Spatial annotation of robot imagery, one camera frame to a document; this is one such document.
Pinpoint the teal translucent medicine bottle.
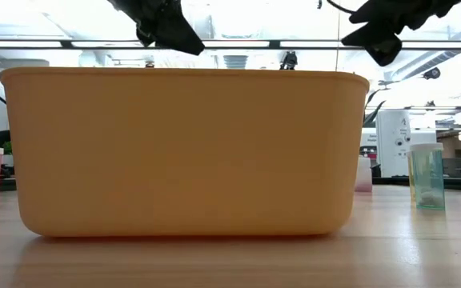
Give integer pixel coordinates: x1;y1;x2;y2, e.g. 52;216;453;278
409;142;447;211

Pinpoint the small black device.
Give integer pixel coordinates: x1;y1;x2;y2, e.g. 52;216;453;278
279;50;299;71

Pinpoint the low white cabinet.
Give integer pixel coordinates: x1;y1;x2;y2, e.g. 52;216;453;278
411;130;442;145

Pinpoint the long ceiling light fixture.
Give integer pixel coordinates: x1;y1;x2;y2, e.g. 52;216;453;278
0;38;461;51

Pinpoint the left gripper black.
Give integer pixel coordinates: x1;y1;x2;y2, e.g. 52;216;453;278
106;0;206;56

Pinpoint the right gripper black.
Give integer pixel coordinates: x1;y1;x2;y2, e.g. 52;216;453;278
341;0;461;67

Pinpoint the grey ribbed vent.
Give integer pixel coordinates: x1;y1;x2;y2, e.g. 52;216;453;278
222;54;250;70

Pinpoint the black dome camera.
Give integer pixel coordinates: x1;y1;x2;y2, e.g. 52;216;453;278
422;66;443;81

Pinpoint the yellow plastic bin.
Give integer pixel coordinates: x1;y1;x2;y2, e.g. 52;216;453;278
0;66;371;238

